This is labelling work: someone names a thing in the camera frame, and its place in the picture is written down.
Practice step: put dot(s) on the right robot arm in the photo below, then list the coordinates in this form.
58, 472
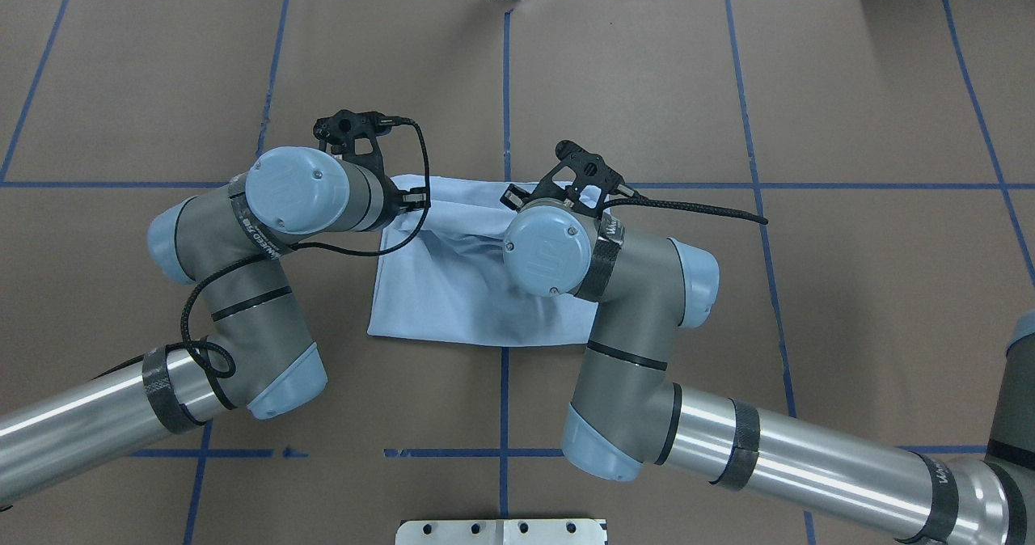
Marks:
892, 309

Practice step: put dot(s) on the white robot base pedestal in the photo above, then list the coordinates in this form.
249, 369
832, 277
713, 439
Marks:
504, 531

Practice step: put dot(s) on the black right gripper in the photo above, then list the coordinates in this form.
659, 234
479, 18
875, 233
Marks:
512, 198

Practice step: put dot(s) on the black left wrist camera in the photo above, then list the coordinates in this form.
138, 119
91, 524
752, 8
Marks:
353, 136

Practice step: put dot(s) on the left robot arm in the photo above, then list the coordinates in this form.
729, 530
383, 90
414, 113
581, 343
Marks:
243, 341

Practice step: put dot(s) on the light blue t-shirt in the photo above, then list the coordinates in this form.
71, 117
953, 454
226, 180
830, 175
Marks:
446, 280

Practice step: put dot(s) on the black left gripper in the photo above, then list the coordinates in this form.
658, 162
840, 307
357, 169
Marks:
394, 200

